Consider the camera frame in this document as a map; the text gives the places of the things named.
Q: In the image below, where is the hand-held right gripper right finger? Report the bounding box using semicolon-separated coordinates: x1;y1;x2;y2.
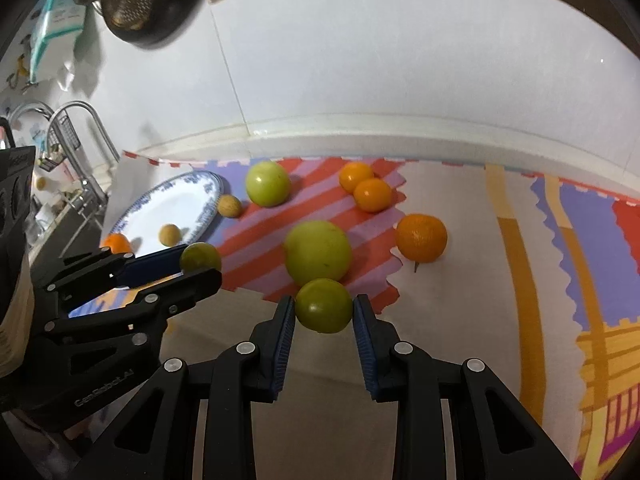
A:
352;294;581;480

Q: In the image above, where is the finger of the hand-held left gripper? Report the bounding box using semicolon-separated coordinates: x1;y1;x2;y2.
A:
42;266;223;336
31;246;190;293

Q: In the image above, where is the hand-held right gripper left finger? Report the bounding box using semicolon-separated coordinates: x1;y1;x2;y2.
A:
70;295;297;480

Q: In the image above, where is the small green fruit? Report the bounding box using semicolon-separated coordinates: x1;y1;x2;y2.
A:
179;242;222;274

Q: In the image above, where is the medium green fruit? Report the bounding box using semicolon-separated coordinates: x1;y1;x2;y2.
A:
294;278;354;334

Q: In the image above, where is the blue and white plate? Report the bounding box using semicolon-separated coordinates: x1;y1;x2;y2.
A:
101;170;224;261

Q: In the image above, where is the small orange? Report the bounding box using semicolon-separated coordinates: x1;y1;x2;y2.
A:
101;233;132;255
339;161;375;192
353;178;393;213

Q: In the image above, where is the large yellow-green fruit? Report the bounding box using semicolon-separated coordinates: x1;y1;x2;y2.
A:
284;220;353;286

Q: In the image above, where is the chrome kitchen faucet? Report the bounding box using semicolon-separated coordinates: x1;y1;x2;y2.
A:
8;102;55;126
46;100;122;221

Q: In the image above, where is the large orange with stem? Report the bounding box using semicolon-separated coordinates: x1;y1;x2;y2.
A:
395;213;448;274

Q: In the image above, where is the green apple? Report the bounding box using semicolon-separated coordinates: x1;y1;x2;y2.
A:
244;160;292;207

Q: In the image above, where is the colourful foam mat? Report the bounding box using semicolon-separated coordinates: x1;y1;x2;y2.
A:
67;150;640;480

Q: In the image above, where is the blue and white packet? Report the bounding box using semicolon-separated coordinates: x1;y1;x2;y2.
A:
27;0;90;85

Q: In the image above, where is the black wire rack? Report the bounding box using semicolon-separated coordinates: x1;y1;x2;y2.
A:
37;112;82;172

